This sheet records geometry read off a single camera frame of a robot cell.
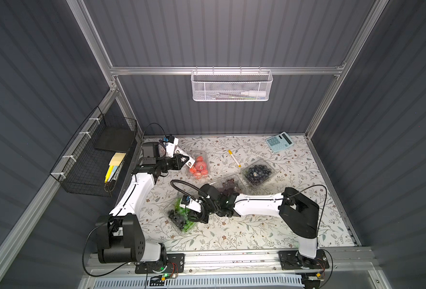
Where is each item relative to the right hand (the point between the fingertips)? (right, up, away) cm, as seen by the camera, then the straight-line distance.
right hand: (190, 212), depth 79 cm
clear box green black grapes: (-7, -3, +5) cm, 9 cm away
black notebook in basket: (-32, +33, 0) cm, 46 cm away
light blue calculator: (+53, +34, +36) cm, 72 cm away
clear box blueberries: (+34, +16, +16) cm, 41 cm away
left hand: (0, +24, +2) cm, 24 cm away
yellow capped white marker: (+21, +27, +32) cm, 47 cm away
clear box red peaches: (+3, +18, +17) cm, 25 cm away
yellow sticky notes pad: (-30, +23, -5) cm, 38 cm away
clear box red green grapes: (+19, +11, +12) cm, 25 cm away
